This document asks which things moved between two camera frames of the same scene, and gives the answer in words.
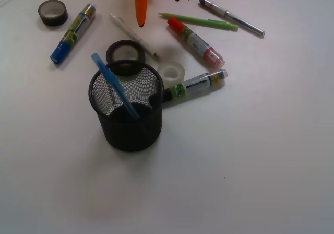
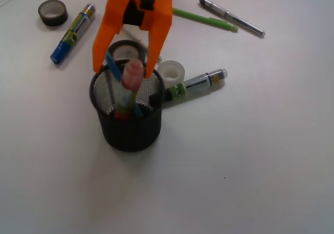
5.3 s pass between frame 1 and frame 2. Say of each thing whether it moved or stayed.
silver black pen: stayed
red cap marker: moved
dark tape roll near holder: stayed
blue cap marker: stayed
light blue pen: moved
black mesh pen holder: stayed
